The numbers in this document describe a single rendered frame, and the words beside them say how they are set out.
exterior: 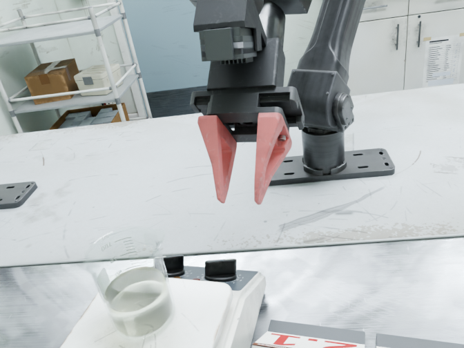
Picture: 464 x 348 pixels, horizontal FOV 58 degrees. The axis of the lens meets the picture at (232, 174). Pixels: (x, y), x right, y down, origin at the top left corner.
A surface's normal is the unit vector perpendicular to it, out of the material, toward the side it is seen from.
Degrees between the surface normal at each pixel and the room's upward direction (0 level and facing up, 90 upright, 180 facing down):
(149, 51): 90
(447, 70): 89
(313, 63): 47
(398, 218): 0
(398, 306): 0
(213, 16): 40
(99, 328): 0
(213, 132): 61
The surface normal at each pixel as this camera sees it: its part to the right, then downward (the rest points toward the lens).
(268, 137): -0.30, 0.04
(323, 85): -0.52, -0.24
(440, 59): -0.07, 0.51
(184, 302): -0.14, -0.86
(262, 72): -0.28, -0.32
